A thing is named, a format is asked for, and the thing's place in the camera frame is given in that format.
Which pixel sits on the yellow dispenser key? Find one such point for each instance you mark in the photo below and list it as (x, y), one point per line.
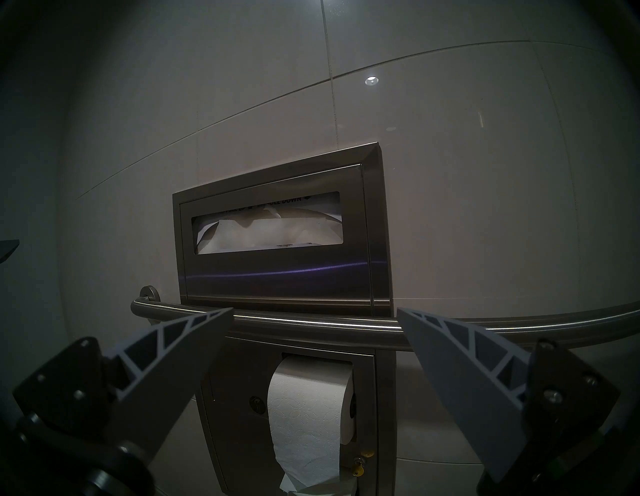
(361, 462)

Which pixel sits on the white paper toilet seat cover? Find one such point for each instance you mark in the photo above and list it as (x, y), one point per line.
(260, 235)

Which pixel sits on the stainless steel dispenser cabinet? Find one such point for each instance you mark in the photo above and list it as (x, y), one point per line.
(280, 280)

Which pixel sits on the long steel grab bar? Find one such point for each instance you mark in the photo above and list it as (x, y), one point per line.
(325, 325)

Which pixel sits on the white toilet paper roll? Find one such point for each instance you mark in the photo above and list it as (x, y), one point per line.
(305, 415)

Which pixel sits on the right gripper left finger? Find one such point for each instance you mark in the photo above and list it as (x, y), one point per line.
(150, 380)

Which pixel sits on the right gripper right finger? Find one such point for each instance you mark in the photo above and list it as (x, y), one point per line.
(465, 385)

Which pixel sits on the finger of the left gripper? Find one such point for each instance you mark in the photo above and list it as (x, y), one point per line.
(6, 248)

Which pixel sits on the round cabinet lock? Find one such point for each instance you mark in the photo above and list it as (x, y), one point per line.
(256, 404)

